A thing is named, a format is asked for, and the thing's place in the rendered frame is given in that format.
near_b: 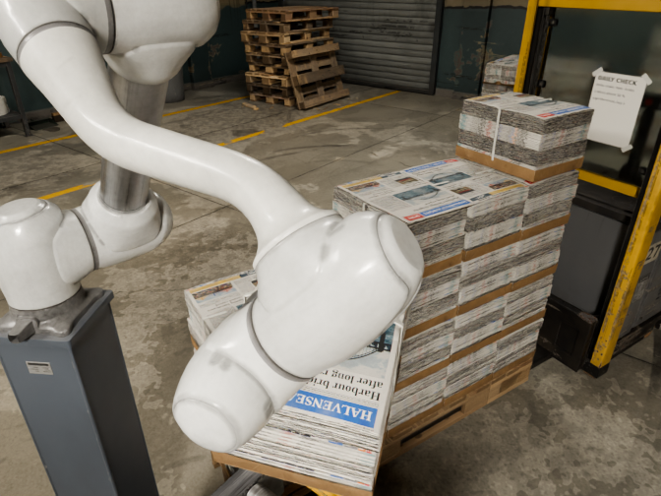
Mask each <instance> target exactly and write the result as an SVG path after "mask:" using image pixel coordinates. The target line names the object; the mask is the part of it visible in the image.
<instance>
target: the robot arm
mask: <svg viewBox="0 0 661 496"><path fill-rule="evenodd" d="M219 20H220V4H219V0H0V39H1V41H2V43H3V44H4V46H5V47H6V49H7V50H8V51H9V53H10V54H11V55H12V56H13V58H14V59H15V60H16V62H17V63H18V64H19V66H20V67H21V68H22V70H23V71H24V73H25V74H26V76H27V77H28V78H29V79H30V80H31V81H32V82H33V83H34V84H35V86H36V87H37V88H38V89H39V90H40V91H41V92H42V93H43V94H44V95H45V97H46V98H47V99H48V100H49V101H50V102H51V104H52V105H53V106H54V107H55V108H56V110H57V111H58V112H59V113H60V114H61V116H62V117H63V118H64V119H65V121H66V122H67V123H68V124H69V125H70V127H71V128H72V129H73V130H74V131H75V132H76V134H77V135H78V136H79V137H80V138H81V139H82V140H83V141H84V142H85V143H86V144H87V145H88V146H89V147H90V148H92V149H93V150H94V151H95V152H97V153H98V154H99V155H101V156H102V159H101V174H100V181H98V182H97V183H96V184H94V185H93V186H92V188H91V189H90V192H89V194H88V195H87V197H86V198H85V200H84V201H83V203H82V205H81V206H79V207H77V208H74V209H71V210H60V208H59V207H58V206H57V205H56V204H54V203H52V202H49V201H47V200H43V199H37V198H23V199H19V200H15V201H12V202H9V203H7V204H5V205H3V206H1V207H0V288H1V290H2V292H3V294H4V295H5V297H6V300H7V302H8V306H9V312H8V313H7V314H6V315H4V316H3V317H2V318H0V333H9V335H8V339H9V341H10V342H11V343H20V342H22V341H24V340H25V339H27V338H28V337H30V336H31V335H33V334H41V335H52V336H55V337H58V338H63V337H66V336H68V335H70V334H71V333H72V331H73V328H74V326H75V325H76V324H77V323H78V322H79V320H80V319H81V318H82V317H83V316H84V315H85V314H86V313H87V311H88V310H89V309H90V308H91V307H92V306H93V304H94V303H95V301H97V300H98V299H99V298H101V297H102V296H103V295H104V291H103V289H102V288H101V287H90V288H84V287H83V286H82V284H81V280H82V279H83V278H85V277H86V276H87V275H88V274H90V273H91V272H92V271H95V270H99V269H102V268H106V267H110V266H114V265H117V264H120V263H123V262H126V261H129V260H131V259H134V258H136V257H139V256H141V255H144V254H146V253H148V252H149V251H151V250H153V249H155V248H156V247H158V246H159V245H160V244H161V243H162V242H163V241H164V240H165V239H166V238H167V237H168V236H169V235H170V233H171V230H172V227H173V214H172V211H171V209H170V207H169V205H168V204H167V202H166V201H165V200H164V198H163V197H162V196H160V195H159V194H157V193H155V192H153V190H152V189H151V188H150V179H151V178H155V179H158V180H162V181H165V182H168V183H171V184H174V185H178V186H181V187H184V188H187V189H191V190H194V191H197V192H200V193H203V194H207V195H210V196H213V197H216V198H218V199H220V200H223V201H225V202H227V203H230V204H231V205H233V206H234V207H236V208H237V209H238V210H240V211H241V212H242V213H243V214H244V215H245V217H246V218H247V219H248V220H249V222H250V223H251V224H252V226H253V228H254V230H255V232H256V235H257V239H258V251H257V255H256V258H255V260H254V263H253V268H254V270H255V271H256V275H257V280H258V290H256V291H254V292H253V293H252V294H251V295H250V296H249V298H248V299H247V300H246V301H245V303H244V304H243V305H242V306H241V307H240V308H239V309H238V310H237V311H236V312H234V313H232V314H231V315H229V316H228V317H227V318H226V319H224V320H223V321H222V322H221V323H220V325H219V326H218V327H217V328H216V329H215V330H214V331H213V332H212V333H211V334H210V335H209V336H208V338H207V339H206V340H205V341H204V342H203V343H202V345H201V346H200V347H199V349H198V350H197V351H196V353H195V354H194V356H193V357H192V358H191V360H190V361H189V363H188V365H187V366H186V368H185V370H184V372H183V375H182V377H181V379H180V382H179V384H178V387H177V390H176V393H175V396H174V401H173V406H172V411H173V415H174V418H175V420H176V422H177V423H178V425H179V426H180V428H181V429H182V431H183V432H184V433H185V434H186V435H187V436H188V437H189V438H190V439H191V440H192V441H193V442H195V443H196V444H198V445H199V446H201V447H203V448H206V449H208V450H211V451H214V452H218V453H229V452H233V451H235V450H237V449H238V448H240V447H241V446H243V445H244V444H246V443H247V442H248V441H249V440H251V439H252V438H253V437H254V436H255V435H256V434H258V433H259V432H260V431H261V430H262V429H263V428H264V427H265V426H266V425H267V423H268V422H269V420H270V418H271V416H272V415H273V414H274V413H277V412H279V411H280V410H281V409H282V408H283V407H284V406H285V405H286V403H287V402H288V401H289V400H290V399H291V398H292V397H293V396H294V395H295V394H296V393H297V392H298V391H299V390H300V389H301V388H302V387H303V386H304V385H305V384H306V383H308V382H309V381H310V380H311V379H313V378H314V377H315V376H317V375H318V374H320V373H322V372H323V371H325V370H327V369H330V368H332V367H334V366H336V365H338V364H340V363H342V362H344V361H345V360H347V359H349V358H350V357H352V356H353V355H355V354H356V353H358V352H359V351H361V350H362V349H363V348H365V347H366V346H367V345H369V344H370V343H371V342H373V341H374V340H375V339H377V338H378V337H379V336H380V335H381V334H383V333H384V332H385V331H386V330H387V329H388V328H389V327H390V326H391V325H392V324H393V323H394V322H395V321H396V320H397V319H398V318H399V317H400V316H401V315H402V314H403V312H404V311H405V310H406V309H407V308H408V306H409V305H410V304H411V303H412V301H413V300H414V298H415V297H416V295H417V293H418V291H419V289H420V286H421V283H422V277H423V273H424V268H425V266H424V259H423V254H422V251H421V248H420V246H419V244H418V242H417V240H416V238H415V236H414V235H413V233H412V232H411V230H410V229H409V228H408V226H407V225H406V224H405V223H404V222H402V221H401V220H400V219H398V218H397V217H394V216H390V215H388V214H386V213H384V212H375V211H365V212H356V213H354V214H351V215H349V216H348V217H346V218H343V217H342V216H341V214H340V213H339V212H338V211H335V210H326V209H319V208H317V207H315V206H313V205H312V204H310V203H309V202H308V201H307V200H306V199H305V198H304V197H303V196H302V195H301V194H300V193H299V192H298V191H297V190H296V189H295V188H294V187H293V186H292V185H291V184H290V183H289V182H288V181H287V180H286V179H284V178H283V177H282V176H281V175H280V174H278V173H277V172H276V171H274V170H273V169H272V168H270V167H269V166H267V165H266V164H264V163H262V162H261V161H259V160H257V159H255V158H253V157H250V156H248V155H244V154H242V153H239V152H236V151H234V150H231V149H228V148H225V147H222V146H219V145H216V144H212V143H209V142H206V141H203V140H199V139H196V138H193V137H190V136H187V135H183V134H180V133H177V132H174V131H170V130H167V129H164V128H161V127H160V124H161V119H162V113H163V108H164V104H165V98H166V93H167V87H168V82H169V80H170V79H172V78H173V77H174V76H175V75H177V74H178V72H179V71H180V69H181V67H182V66H183V65H184V63H185V62H186V61H187V59H188V58H189V57H190V56H191V54H192V53H193V52H194V50H195V48H196V47H199V46H202V45H204V44H205V43H206V42H207V41H209V40H210V39H211V37H212V36H213V35H214V34H215V32H216V30H217V27H218V23H219ZM103 58H104V59H105V61H106V62H107V64H108V65H107V68H106V65H105V62H104V59H103Z"/></svg>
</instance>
